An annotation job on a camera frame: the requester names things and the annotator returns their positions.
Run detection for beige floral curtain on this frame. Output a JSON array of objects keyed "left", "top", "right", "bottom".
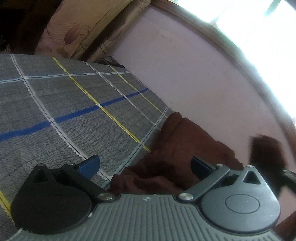
[{"left": 35, "top": 1, "right": 151, "bottom": 62}]

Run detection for brown wooden window frame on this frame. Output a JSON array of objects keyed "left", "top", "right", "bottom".
[{"left": 150, "top": 0, "right": 296, "bottom": 149}]

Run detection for dark red garment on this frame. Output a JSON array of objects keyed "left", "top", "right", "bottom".
[{"left": 109, "top": 112, "right": 243, "bottom": 196}]

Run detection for grey plaid bed sheet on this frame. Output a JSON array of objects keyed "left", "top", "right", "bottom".
[{"left": 1, "top": 54, "right": 172, "bottom": 240}]

